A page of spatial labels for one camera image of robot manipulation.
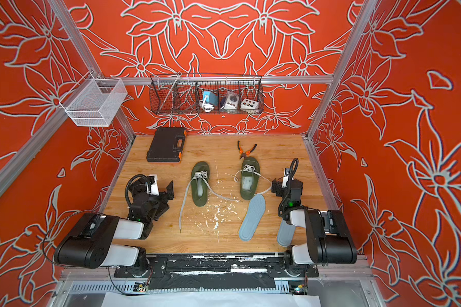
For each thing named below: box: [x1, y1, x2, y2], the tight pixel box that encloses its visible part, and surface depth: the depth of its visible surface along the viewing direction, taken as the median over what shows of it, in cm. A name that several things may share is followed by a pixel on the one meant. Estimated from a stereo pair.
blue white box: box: [202, 90, 219, 107], surface depth 85 cm
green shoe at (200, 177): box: [190, 161, 211, 207], surface depth 94 cm
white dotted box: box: [240, 98, 260, 110], surface depth 96 cm
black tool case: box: [146, 127, 187, 164], surface depth 112 cm
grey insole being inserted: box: [276, 218, 296, 247], surface depth 81 cm
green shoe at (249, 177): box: [240, 156, 260, 201], surface depth 97 cm
